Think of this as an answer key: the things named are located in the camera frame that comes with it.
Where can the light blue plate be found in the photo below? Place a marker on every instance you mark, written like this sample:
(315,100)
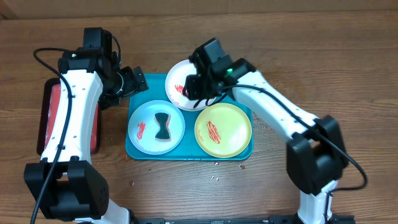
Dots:
(144,127)

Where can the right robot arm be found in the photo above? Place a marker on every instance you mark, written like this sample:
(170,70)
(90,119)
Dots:
(316,154)

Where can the dark red tray with water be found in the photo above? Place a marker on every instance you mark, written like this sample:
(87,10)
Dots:
(50,103)

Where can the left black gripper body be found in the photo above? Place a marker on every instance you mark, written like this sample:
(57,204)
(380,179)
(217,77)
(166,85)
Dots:
(124,85)

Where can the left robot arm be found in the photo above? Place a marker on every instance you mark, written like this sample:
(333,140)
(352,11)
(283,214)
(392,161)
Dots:
(64,182)

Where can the white plate with red stain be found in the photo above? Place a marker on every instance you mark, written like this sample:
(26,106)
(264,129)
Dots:
(174,84)

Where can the yellow-green plate with red stain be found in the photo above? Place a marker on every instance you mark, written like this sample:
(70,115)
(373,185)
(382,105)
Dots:
(223,130)

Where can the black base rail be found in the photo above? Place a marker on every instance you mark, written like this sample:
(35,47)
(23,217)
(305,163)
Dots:
(276,219)

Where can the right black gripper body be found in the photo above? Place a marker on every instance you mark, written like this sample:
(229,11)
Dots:
(193,86)

